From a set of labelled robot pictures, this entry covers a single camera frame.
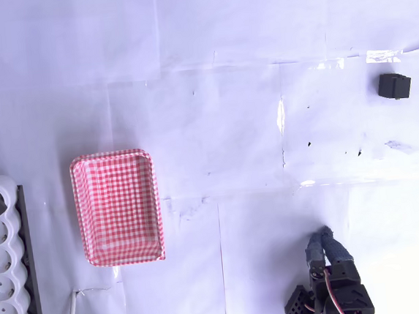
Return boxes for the small black cube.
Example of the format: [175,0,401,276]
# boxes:
[375,70,414,102]

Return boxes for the red checkered tray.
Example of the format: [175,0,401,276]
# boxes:
[68,146,167,270]

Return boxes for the clear tape strip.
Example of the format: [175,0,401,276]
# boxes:
[364,47,404,65]

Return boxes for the black metal rail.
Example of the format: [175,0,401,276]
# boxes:
[14,184,45,314]

